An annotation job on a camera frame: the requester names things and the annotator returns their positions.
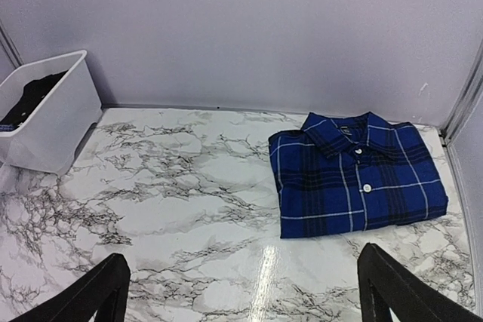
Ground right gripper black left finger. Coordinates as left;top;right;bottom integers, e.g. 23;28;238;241
15;253;131;321

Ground blue plaid folded shirt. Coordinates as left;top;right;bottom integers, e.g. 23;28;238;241
269;112;448;239

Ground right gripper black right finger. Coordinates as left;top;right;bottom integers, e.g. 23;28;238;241
357;243;482;322

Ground right aluminium corner post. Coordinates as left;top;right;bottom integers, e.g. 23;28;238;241
439;43;483;146

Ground aluminium corner post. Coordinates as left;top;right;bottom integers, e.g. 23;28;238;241
439;43;483;146
0;22;23;69

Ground white plastic bin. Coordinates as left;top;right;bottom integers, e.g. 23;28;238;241
1;50;102;176

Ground left aluminium corner post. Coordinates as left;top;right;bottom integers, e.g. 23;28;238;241
0;22;23;69

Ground dark clothes in bin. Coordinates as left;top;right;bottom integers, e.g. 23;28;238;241
1;71;67;132

